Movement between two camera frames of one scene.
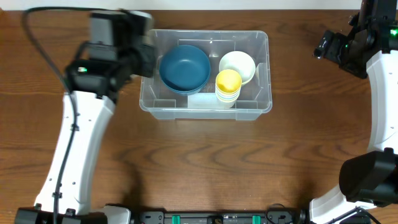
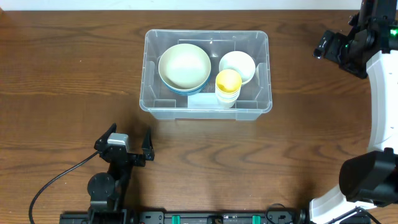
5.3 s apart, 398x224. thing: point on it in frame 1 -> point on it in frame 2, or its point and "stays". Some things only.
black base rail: x=273 y=217 stays
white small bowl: x=240 y=62 stays
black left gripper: x=150 y=67 -> x=137 y=162
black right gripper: x=336 y=52 stays
